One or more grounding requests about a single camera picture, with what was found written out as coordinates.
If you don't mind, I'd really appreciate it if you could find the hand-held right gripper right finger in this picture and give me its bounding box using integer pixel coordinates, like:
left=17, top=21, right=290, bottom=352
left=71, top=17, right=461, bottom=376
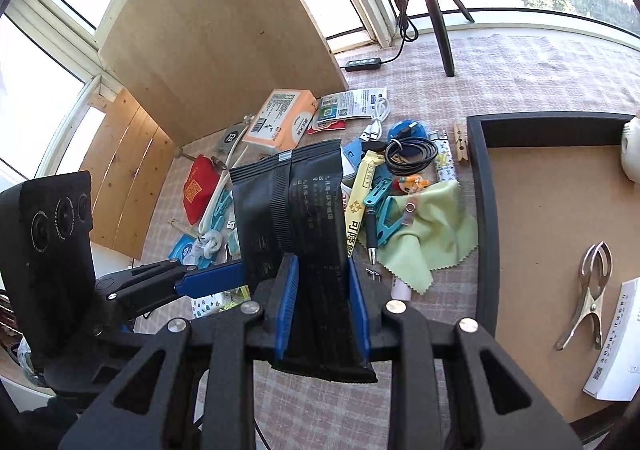
left=347, top=257, right=583, bottom=450

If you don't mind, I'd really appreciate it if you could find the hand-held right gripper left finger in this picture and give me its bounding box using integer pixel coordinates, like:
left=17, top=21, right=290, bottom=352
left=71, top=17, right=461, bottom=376
left=57, top=254, right=301, bottom=450

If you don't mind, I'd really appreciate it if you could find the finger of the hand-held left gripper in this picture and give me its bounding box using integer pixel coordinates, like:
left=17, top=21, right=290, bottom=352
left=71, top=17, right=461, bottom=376
left=107, top=287, right=178, bottom=322
left=95, top=257, right=247, bottom=302

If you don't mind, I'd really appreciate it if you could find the green cleaning cloth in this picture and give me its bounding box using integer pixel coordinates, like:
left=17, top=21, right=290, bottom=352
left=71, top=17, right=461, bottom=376
left=375, top=180, right=478, bottom=295

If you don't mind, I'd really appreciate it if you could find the black snack packet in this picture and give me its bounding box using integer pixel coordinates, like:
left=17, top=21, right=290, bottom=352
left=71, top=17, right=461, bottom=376
left=229, top=139, right=378, bottom=385

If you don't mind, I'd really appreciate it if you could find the yellow stick sachet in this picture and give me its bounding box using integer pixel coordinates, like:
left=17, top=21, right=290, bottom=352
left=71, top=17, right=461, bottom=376
left=345, top=150, right=386, bottom=258

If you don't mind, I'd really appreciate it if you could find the orange tissue pack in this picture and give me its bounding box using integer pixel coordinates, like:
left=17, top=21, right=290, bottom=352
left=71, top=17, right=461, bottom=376
left=241, top=89, right=319, bottom=153

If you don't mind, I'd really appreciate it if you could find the black tray container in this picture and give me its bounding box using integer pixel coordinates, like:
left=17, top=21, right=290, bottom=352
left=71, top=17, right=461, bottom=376
left=466, top=113, right=640, bottom=441

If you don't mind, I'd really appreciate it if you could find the teal clothes clip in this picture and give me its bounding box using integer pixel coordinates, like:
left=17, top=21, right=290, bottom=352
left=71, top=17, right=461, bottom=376
left=363, top=179, right=393, bottom=207
left=202, top=190, right=235, bottom=236
left=375, top=202, right=407, bottom=248

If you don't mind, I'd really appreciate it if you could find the black pen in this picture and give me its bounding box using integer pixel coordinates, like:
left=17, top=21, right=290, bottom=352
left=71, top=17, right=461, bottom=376
left=364, top=207, right=382, bottom=265

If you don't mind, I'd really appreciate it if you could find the red fabric pouch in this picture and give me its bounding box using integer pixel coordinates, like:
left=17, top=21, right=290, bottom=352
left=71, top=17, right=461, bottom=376
left=181, top=155, right=219, bottom=225

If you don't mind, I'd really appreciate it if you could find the wooden plank panel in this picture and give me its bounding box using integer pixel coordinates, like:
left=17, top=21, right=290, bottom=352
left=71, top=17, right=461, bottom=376
left=77, top=87, right=176, bottom=261

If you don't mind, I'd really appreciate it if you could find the grey square sachet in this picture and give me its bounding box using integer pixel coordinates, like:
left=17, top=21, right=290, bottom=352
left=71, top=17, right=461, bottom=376
left=218, top=125, right=246, bottom=154

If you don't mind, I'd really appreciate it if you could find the blue card holder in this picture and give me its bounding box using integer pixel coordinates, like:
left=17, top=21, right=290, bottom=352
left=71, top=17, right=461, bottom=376
left=342, top=140, right=366, bottom=181

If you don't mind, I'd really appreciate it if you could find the polka dot tissue pack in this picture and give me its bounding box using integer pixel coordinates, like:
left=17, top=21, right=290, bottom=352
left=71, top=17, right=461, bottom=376
left=432, top=130, right=458, bottom=183

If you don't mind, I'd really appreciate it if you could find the pale wooden clothespin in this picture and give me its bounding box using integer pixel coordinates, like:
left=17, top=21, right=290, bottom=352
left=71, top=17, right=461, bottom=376
left=454, top=119, right=472, bottom=163

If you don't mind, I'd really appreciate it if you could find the metal spring clamp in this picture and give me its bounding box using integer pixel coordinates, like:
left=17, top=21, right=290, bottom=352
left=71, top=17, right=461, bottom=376
left=555, top=241, right=613, bottom=352

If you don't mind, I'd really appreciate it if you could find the large plywood board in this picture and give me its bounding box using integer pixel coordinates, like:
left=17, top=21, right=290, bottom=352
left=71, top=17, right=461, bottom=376
left=95, top=0, right=349, bottom=145

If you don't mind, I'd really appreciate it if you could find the black power adapter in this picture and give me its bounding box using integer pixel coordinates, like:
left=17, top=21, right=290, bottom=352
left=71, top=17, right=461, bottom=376
left=342, top=57, right=385, bottom=72

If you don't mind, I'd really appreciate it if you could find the white paper leaflet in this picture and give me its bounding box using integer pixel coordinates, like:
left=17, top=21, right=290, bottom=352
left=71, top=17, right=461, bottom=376
left=582, top=277, right=640, bottom=402

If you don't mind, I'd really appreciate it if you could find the black tripod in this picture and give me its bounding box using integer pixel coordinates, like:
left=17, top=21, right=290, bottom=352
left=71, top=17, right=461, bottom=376
left=392, top=0, right=475, bottom=77

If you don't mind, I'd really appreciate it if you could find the white moulded plastic item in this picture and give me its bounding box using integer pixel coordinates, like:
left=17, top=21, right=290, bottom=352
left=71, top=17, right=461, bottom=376
left=620, top=117, right=640, bottom=181

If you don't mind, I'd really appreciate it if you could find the white knotted cable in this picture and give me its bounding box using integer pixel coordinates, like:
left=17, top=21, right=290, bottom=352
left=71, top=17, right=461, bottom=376
left=195, top=230, right=223, bottom=258

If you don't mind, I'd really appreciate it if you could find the cartoon doll keychain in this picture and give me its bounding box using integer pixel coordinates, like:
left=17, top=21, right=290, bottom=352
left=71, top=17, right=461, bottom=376
left=392, top=174, right=431, bottom=196

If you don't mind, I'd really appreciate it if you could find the black coiled cable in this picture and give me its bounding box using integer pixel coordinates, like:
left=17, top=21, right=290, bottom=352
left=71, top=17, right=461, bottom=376
left=385, top=122, right=439, bottom=176

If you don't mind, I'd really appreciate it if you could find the white usb cable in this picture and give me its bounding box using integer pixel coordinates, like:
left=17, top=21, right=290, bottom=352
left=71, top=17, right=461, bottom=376
left=359, top=96, right=392, bottom=143

